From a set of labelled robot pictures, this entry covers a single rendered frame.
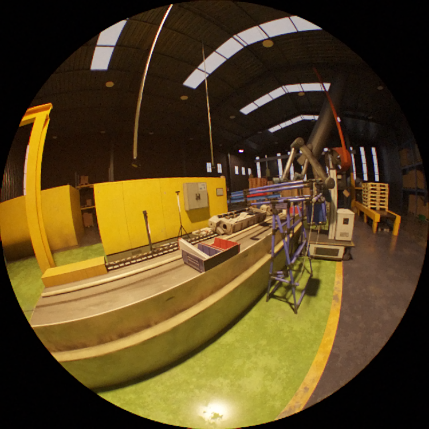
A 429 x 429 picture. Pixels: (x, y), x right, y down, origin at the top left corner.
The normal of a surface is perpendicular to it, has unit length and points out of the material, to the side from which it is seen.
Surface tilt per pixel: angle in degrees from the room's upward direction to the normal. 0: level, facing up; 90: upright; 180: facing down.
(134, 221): 90
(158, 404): 0
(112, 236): 90
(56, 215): 90
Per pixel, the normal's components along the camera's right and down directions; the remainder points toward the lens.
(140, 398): -0.07, -0.99
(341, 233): -0.64, 0.17
